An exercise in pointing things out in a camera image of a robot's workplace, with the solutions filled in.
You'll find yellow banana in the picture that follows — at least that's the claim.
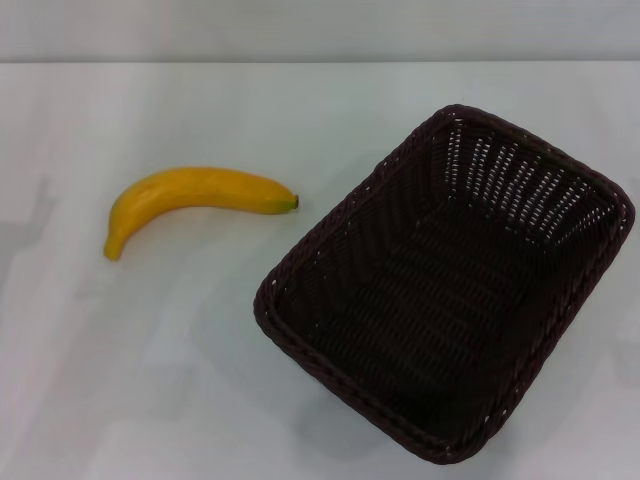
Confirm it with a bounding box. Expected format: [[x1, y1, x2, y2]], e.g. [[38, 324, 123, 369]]
[[103, 166, 300, 262]]

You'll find dark brown woven basket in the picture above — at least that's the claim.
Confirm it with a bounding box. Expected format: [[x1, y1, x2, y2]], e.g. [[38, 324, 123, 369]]
[[253, 103, 636, 451]]

